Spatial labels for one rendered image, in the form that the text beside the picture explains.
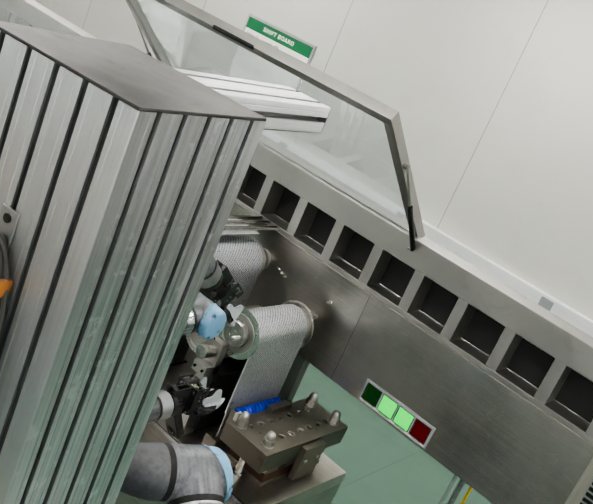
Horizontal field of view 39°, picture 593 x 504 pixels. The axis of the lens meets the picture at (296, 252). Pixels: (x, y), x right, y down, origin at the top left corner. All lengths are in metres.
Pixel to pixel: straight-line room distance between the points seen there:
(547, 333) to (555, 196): 2.49
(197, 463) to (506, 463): 0.93
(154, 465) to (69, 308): 0.80
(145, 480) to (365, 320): 1.00
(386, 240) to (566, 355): 0.60
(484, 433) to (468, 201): 2.68
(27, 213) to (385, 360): 1.63
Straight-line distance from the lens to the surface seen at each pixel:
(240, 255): 2.49
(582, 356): 2.22
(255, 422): 2.41
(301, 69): 2.15
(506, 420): 2.32
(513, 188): 4.77
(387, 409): 2.47
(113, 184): 0.89
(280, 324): 2.38
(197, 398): 2.19
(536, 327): 2.25
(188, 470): 1.73
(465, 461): 2.39
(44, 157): 0.96
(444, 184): 4.94
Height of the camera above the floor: 2.22
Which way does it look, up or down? 18 degrees down
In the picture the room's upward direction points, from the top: 23 degrees clockwise
